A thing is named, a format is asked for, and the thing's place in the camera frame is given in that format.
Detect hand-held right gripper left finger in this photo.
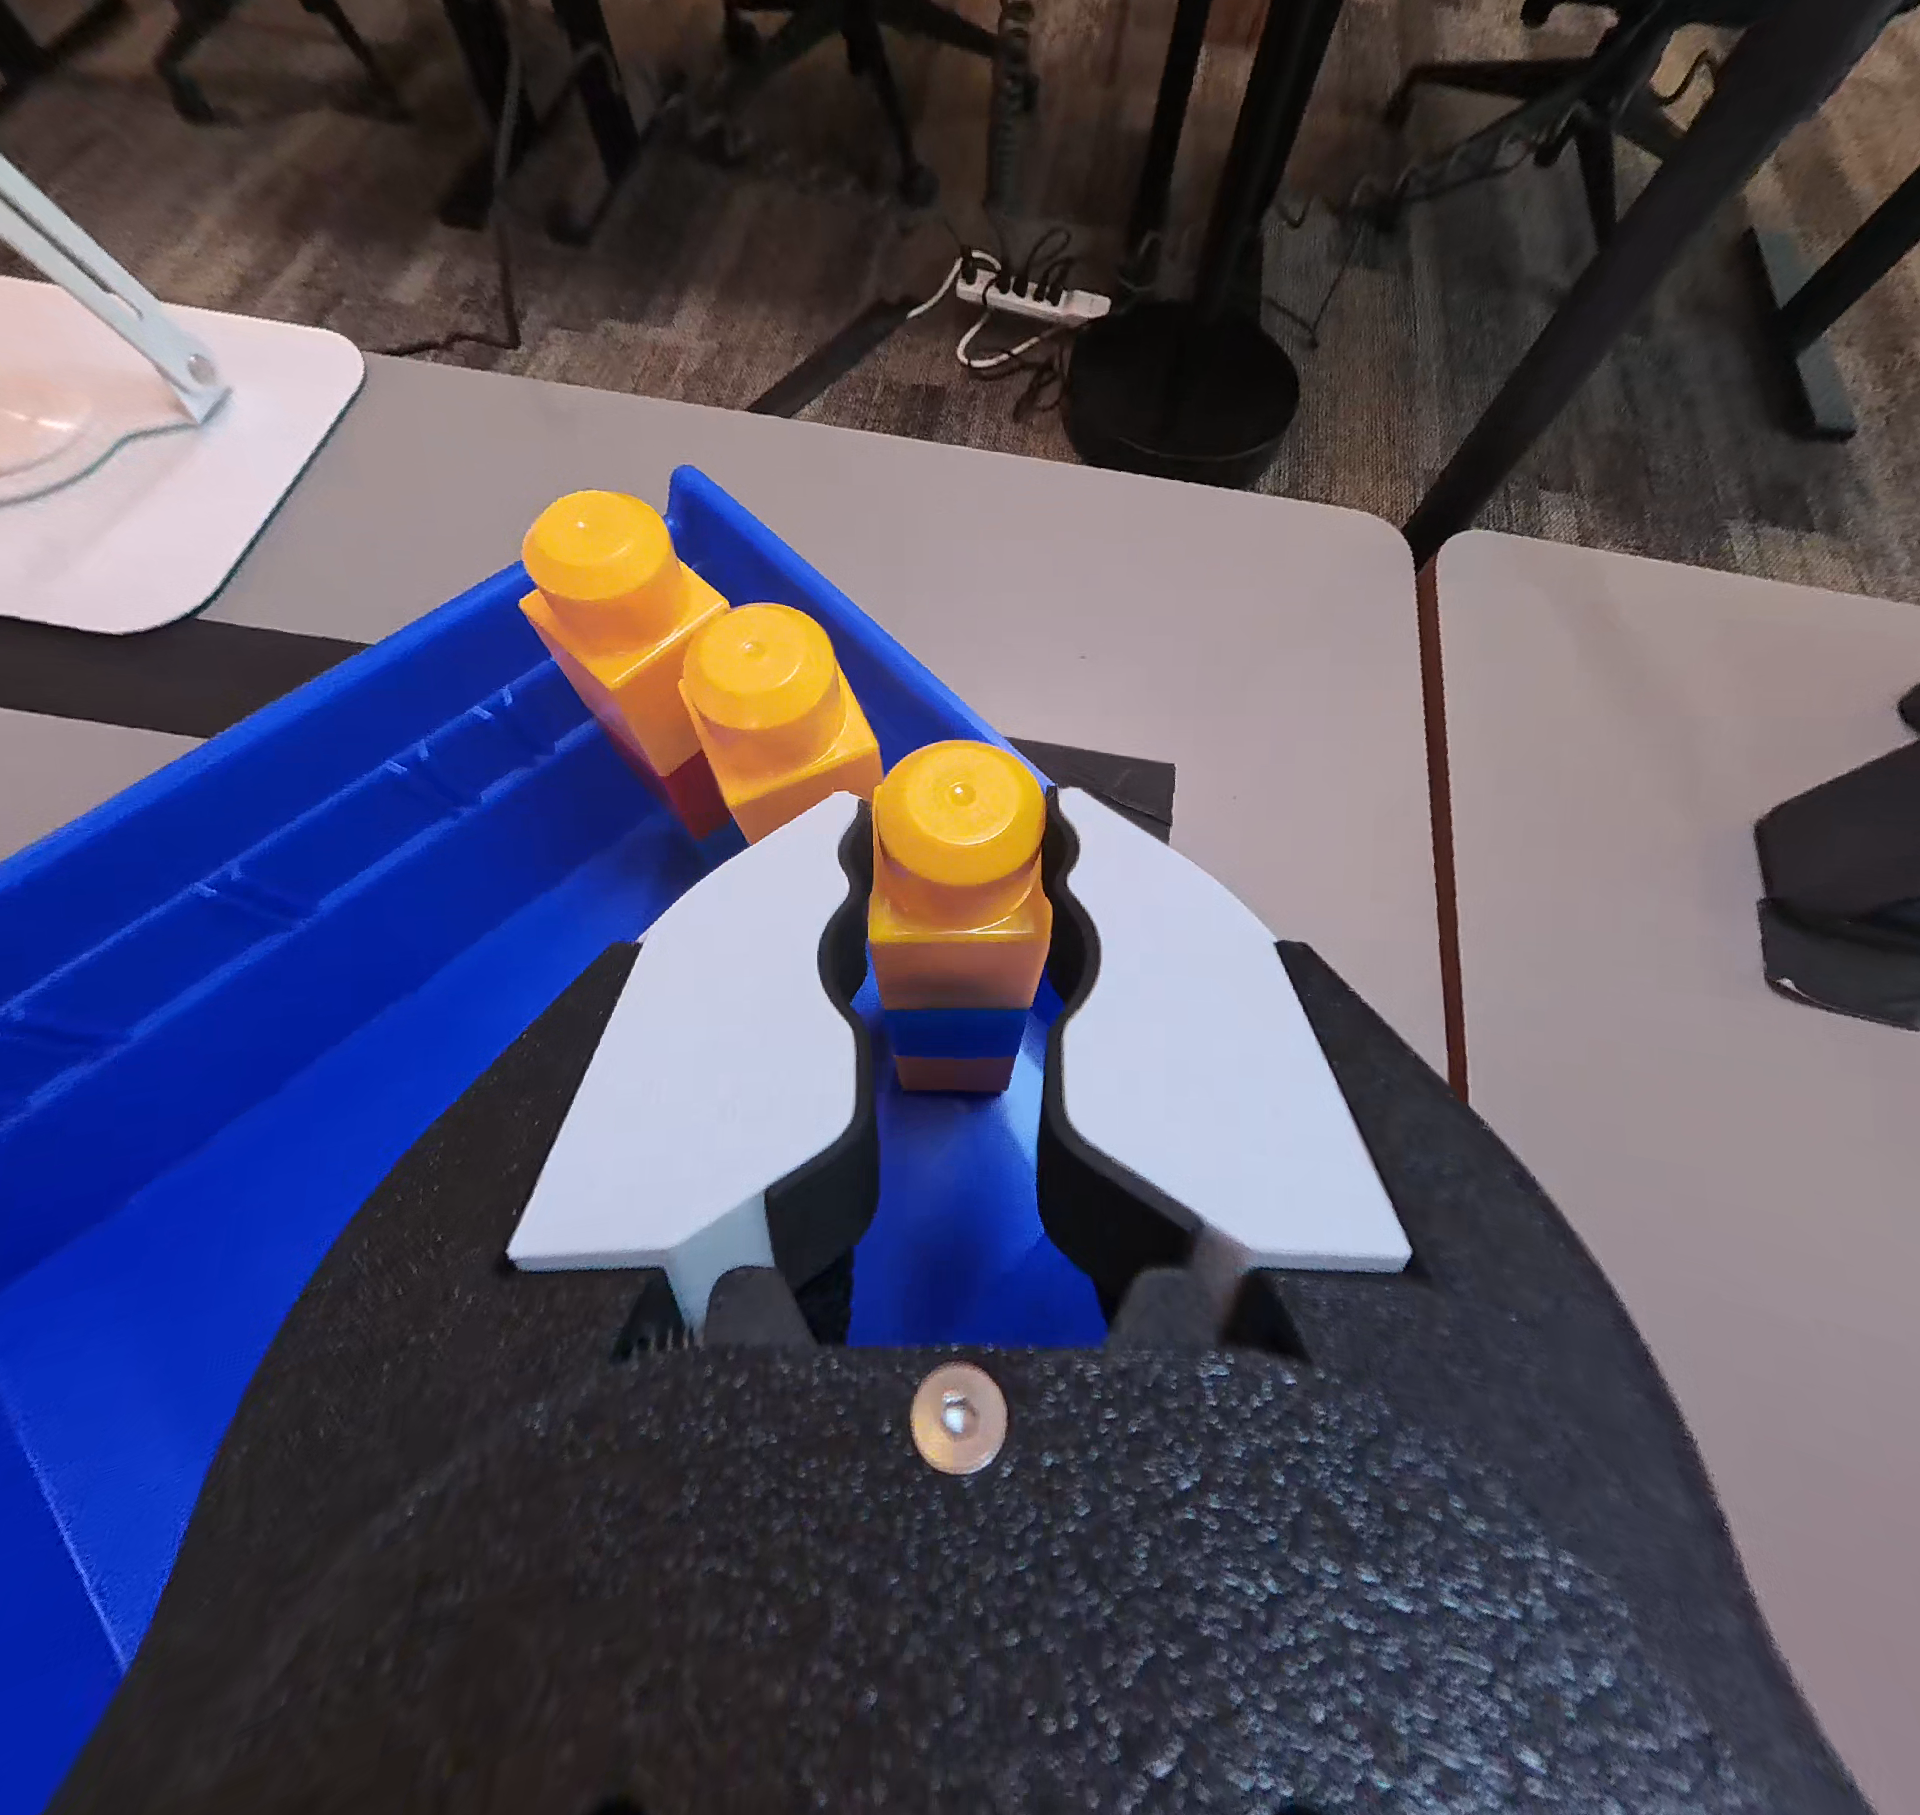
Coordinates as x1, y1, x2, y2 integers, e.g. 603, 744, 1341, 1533
507, 798, 887, 1330

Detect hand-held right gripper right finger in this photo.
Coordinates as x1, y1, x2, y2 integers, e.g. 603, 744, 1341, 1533
1036, 786, 1416, 1299

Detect blue mega block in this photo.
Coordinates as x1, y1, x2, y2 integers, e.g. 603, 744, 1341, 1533
885, 1005, 1030, 1059

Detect blue plastic bin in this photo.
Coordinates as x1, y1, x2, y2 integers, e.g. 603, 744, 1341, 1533
0, 464, 1112, 1809

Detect wood-edged side table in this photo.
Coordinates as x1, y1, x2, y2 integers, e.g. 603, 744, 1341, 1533
1419, 529, 1920, 1815

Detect black angular object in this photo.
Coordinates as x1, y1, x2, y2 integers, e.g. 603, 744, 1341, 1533
1753, 681, 1920, 1032

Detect black floor stand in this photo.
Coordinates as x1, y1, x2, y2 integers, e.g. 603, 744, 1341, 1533
1063, 0, 1385, 490

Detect poster board stand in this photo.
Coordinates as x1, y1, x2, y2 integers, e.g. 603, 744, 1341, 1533
0, 151, 367, 636

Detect white power strip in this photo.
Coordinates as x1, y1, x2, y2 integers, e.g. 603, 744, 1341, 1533
951, 246, 1114, 375

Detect black desk frame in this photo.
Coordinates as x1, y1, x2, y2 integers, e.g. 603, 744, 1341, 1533
1408, 0, 1920, 546

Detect black coiled cable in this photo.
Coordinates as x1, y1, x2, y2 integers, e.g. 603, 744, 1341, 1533
983, 0, 1053, 220

